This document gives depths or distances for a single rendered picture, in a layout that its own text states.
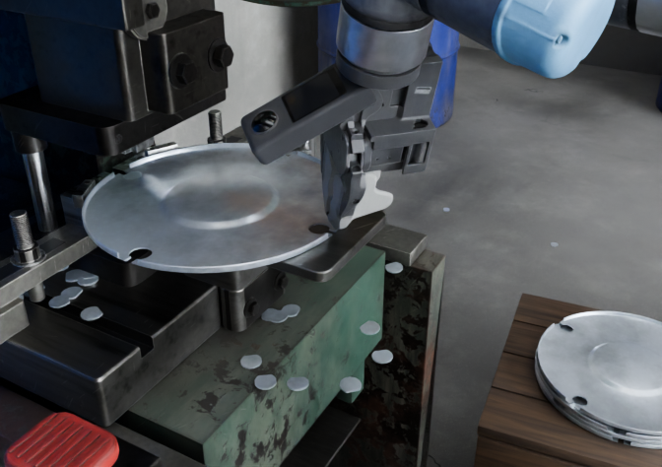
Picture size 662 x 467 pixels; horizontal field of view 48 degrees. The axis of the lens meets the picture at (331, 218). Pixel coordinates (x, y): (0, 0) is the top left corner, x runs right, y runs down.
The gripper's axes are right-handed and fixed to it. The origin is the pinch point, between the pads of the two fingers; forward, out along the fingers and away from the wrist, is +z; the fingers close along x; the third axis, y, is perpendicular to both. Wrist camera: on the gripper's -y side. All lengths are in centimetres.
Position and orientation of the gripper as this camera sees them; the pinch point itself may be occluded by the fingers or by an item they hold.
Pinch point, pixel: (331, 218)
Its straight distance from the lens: 75.1
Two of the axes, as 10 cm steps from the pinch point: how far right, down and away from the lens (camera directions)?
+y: 9.5, -1.5, 2.7
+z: -1.0, 6.8, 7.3
